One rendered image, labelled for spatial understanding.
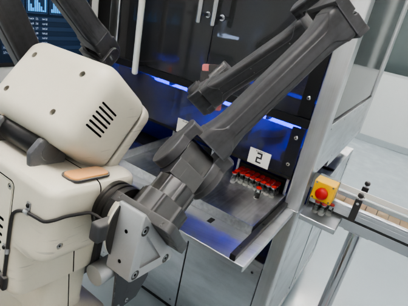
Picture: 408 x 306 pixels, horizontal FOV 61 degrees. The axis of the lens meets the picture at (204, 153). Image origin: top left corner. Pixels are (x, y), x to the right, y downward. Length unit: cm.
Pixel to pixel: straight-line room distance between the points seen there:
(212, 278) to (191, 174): 113
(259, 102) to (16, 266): 46
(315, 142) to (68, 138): 86
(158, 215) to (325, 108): 79
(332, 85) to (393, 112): 467
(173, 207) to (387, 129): 544
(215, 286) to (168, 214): 116
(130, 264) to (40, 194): 16
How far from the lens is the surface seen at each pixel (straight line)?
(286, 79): 60
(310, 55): 62
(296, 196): 129
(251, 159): 131
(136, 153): 146
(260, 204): 128
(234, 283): 160
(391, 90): 579
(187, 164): 56
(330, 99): 118
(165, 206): 52
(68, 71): 59
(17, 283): 66
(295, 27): 73
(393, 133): 587
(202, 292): 173
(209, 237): 106
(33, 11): 145
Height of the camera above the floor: 150
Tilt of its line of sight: 23 degrees down
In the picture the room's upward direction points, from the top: 11 degrees clockwise
